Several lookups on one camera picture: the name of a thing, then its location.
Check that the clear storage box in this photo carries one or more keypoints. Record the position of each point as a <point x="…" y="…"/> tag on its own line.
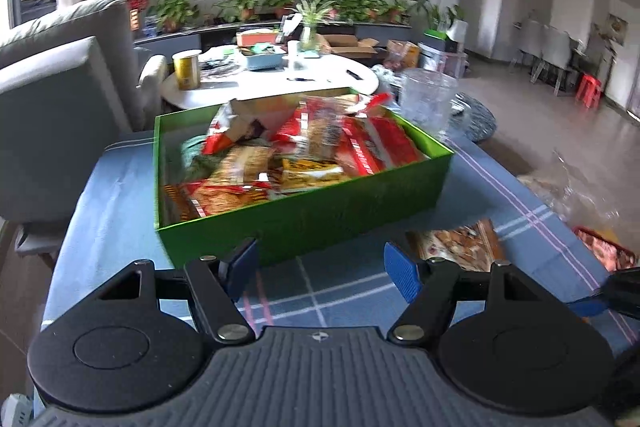
<point x="442" y="59"/>

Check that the red stool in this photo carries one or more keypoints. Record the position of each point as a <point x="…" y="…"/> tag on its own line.
<point x="589" y="89"/>

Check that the blue striped tablecloth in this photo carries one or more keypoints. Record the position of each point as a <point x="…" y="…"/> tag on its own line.
<point x="115" y="207"/>

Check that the tall plant in white pot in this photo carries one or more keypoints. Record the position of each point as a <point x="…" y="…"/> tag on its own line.
<point x="455" y="29"/>

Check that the light blue tray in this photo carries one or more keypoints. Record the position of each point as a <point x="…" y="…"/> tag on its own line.
<point x="265" y="61"/>

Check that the clear plastic bag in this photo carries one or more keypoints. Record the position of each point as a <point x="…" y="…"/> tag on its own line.
<point x="575" y="197"/>

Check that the dark red snack packet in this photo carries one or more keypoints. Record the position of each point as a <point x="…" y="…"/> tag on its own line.
<point x="605" y="252"/>

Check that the grey armchair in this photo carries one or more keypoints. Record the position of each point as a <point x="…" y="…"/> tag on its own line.
<point x="60" y="117"/>

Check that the white oval coffee table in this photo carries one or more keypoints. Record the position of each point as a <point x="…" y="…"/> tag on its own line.
<point x="310" y="79"/>

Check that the white dining chair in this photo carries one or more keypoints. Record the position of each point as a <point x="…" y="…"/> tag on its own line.
<point x="527" y="39"/>
<point x="555" y="52"/>

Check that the green cardboard box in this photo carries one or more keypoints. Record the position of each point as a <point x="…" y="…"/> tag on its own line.
<point x="310" y="222"/>

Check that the spider plant in glass vase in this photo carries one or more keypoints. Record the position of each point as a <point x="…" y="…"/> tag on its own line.
<point x="309" y="27"/>

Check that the pile of snack packets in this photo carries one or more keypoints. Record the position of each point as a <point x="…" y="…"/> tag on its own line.
<point x="320" y="142"/>

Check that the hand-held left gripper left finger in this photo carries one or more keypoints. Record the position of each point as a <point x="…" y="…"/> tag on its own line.
<point x="240" y="267"/>

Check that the row of potted plants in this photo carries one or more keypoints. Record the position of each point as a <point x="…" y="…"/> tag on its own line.
<point x="172" y="9"/>

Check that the white power strip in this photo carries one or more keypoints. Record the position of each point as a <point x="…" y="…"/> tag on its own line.
<point x="15" y="412"/>

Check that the dark round side table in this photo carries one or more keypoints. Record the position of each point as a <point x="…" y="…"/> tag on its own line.
<point x="475" y="117"/>

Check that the brown snack packet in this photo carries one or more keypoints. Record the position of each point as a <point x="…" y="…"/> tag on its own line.
<point x="460" y="244"/>

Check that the grey television cabinet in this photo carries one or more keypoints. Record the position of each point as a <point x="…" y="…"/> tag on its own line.
<point x="170" y="44"/>

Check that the white cushion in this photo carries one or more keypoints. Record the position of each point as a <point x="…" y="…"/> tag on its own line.
<point x="152" y="82"/>

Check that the red white flat box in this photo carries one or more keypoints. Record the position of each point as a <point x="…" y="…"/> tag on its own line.
<point x="257" y="38"/>

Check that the yellow can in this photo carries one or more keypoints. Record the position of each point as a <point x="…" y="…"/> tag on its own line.
<point x="186" y="72"/>

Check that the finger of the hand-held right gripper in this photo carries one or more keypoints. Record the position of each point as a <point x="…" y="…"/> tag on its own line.
<point x="625" y="292"/>

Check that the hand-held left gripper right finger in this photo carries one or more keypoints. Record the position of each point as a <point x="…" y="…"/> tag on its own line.
<point x="402" y="272"/>

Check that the open brown cardboard box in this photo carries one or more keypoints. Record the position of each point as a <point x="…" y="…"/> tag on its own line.
<point x="350" y="44"/>

